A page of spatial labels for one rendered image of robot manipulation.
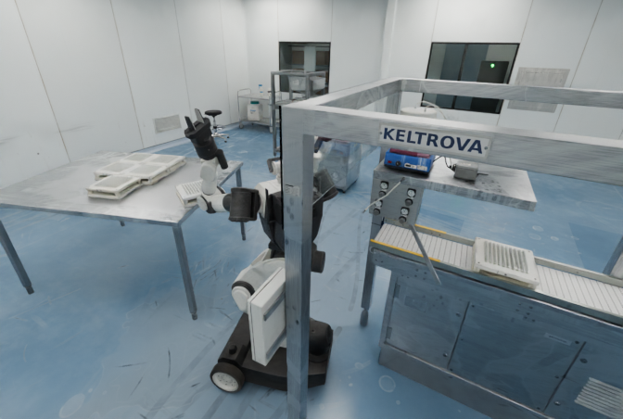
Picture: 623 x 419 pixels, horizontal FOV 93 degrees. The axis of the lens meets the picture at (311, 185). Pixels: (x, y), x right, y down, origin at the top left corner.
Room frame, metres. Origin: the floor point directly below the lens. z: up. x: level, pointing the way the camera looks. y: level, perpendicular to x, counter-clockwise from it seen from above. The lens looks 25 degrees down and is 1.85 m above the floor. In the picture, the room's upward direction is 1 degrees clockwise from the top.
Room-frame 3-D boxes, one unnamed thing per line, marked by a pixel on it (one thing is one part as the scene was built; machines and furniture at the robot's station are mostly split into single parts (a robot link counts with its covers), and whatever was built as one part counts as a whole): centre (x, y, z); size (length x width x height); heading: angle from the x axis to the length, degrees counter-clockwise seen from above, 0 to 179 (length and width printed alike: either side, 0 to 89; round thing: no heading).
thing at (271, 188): (1.25, 0.11, 1.13); 0.34 x 0.30 x 0.36; 122
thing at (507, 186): (1.27, -0.64, 1.33); 0.62 x 0.38 x 0.04; 62
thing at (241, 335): (1.29, 0.17, 0.19); 0.64 x 0.52 x 0.33; 78
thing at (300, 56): (7.25, 0.25, 1.43); 1.32 x 0.01 x 1.11; 63
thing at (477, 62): (5.72, -2.75, 1.43); 1.38 x 0.01 x 1.16; 63
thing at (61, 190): (2.18, 1.47, 0.85); 1.50 x 1.10 x 0.04; 82
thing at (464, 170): (1.19, -0.66, 1.39); 0.12 x 0.07 x 0.06; 62
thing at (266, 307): (0.69, 0.11, 1.05); 0.17 x 0.06 x 0.26; 152
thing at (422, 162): (1.31, -0.46, 1.40); 0.21 x 0.20 x 0.09; 152
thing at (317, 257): (1.27, 0.06, 0.86); 0.28 x 0.13 x 0.18; 78
